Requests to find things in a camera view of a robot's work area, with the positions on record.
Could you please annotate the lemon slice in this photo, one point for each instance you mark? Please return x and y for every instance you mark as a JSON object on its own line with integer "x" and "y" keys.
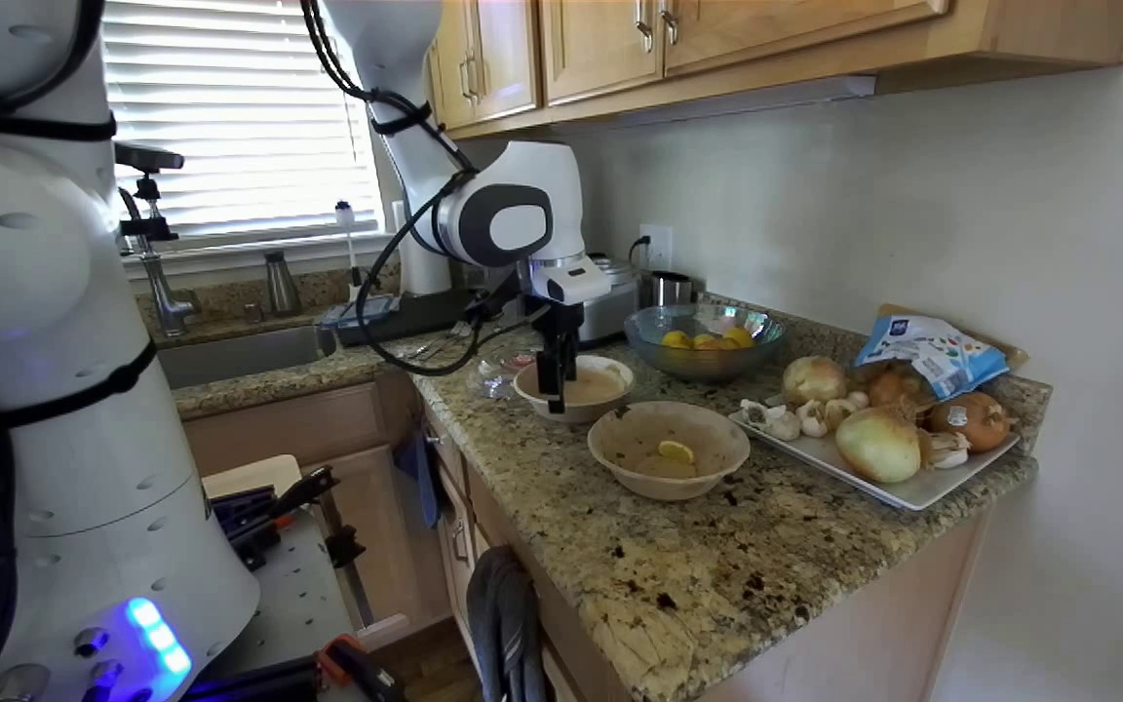
{"x": 676, "y": 454}

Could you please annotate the dark hanging towel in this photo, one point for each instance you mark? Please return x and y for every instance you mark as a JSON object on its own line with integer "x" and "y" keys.
{"x": 506, "y": 626}

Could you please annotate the blue hanging cloth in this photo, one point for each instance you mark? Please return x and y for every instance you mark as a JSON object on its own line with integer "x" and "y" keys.
{"x": 417, "y": 478}

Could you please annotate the sink faucet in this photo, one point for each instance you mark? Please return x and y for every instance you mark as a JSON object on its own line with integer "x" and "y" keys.
{"x": 155, "y": 227}

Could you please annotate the silver kitchen appliance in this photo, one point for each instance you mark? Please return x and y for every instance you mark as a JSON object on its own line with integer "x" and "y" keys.
{"x": 618, "y": 309}

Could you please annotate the black flat tray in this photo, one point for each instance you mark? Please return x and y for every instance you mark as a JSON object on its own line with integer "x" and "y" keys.
{"x": 423, "y": 313}

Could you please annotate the yellow onion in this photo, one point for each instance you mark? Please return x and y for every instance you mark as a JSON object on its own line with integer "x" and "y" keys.
{"x": 879, "y": 445}

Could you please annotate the small beige bowl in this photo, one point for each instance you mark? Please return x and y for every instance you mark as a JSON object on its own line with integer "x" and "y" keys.
{"x": 602, "y": 387}

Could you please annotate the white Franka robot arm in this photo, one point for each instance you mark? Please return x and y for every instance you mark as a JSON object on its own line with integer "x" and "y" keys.
{"x": 42, "y": 393}

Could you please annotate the white rectangular tray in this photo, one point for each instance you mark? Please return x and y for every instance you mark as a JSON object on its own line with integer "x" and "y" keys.
{"x": 926, "y": 488}

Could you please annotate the white robot cart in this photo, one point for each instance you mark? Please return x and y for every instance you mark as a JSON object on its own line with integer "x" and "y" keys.
{"x": 295, "y": 597}

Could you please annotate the yellow lemon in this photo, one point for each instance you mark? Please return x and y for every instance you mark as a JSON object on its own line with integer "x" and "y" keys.
{"x": 676, "y": 340}
{"x": 707, "y": 346}
{"x": 738, "y": 339}

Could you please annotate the white wall outlet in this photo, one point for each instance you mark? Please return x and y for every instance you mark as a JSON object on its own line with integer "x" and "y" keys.
{"x": 655, "y": 244}

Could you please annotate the crumpled clear plastic wrapper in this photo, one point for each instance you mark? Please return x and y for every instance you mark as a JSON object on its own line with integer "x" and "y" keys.
{"x": 492, "y": 379}

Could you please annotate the white window blinds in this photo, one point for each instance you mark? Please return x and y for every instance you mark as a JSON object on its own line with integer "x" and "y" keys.
{"x": 252, "y": 120}

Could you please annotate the brown mushroom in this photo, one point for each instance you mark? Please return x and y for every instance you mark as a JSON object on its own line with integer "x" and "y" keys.
{"x": 900, "y": 387}
{"x": 979, "y": 422}

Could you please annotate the wooden base cabinets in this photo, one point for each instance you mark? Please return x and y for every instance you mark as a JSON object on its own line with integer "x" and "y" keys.
{"x": 352, "y": 430}

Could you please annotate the metal pot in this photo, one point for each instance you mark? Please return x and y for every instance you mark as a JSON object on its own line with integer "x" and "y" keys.
{"x": 670, "y": 289}

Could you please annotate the wooden upper cabinets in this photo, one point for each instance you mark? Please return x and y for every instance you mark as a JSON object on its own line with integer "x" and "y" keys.
{"x": 783, "y": 27}

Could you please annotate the clear glass bowl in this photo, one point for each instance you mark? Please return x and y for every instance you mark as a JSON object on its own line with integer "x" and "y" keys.
{"x": 705, "y": 365}

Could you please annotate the black clamp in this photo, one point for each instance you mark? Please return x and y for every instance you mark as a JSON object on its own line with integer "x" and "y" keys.
{"x": 271, "y": 510}

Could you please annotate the steel sink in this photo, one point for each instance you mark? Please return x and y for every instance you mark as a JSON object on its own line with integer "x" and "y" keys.
{"x": 242, "y": 352}

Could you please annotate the black camera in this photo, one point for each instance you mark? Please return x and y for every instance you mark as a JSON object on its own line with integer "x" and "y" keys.
{"x": 150, "y": 158}

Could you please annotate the blue white plastic bag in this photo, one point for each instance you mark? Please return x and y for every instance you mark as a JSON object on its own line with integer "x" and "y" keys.
{"x": 935, "y": 352}

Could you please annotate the white mushroom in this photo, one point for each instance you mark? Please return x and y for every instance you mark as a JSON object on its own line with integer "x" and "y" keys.
{"x": 819, "y": 414}
{"x": 774, "y": 421}

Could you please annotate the large beige bowl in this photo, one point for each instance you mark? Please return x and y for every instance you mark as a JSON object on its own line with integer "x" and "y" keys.
{"x": 640, "y": 443}

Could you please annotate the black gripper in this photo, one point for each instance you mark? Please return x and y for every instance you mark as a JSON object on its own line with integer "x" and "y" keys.
{"x": 554, "y": 322}

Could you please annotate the metal faucet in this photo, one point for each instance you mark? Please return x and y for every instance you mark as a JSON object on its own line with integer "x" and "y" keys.
{"x": 278, "y": 283}

